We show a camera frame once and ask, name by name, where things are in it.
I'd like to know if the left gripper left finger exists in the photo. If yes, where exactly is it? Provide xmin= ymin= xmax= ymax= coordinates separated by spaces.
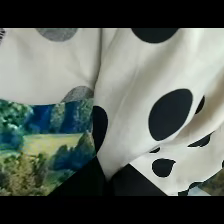
xmin=48 ymin=155 xmax=108 ymax=197

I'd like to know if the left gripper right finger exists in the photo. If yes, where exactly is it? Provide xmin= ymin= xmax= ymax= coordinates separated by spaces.
xmin=109 ymin=163 xmax=168 ymax=197

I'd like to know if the white black-dotted garment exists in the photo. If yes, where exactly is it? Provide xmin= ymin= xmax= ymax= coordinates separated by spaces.
xmin=0 ymin=27 xmax=224 ymax=197

